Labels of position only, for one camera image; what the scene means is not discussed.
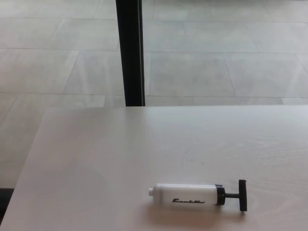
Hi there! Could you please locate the white Franklin hand air pump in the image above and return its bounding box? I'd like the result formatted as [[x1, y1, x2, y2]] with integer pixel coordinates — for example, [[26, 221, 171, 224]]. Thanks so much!
[[148, 179, 248, 213]]

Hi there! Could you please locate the black vertical window post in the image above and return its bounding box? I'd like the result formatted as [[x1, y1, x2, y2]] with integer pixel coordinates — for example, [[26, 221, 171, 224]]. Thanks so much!
[[115, 0, 146, 107]]

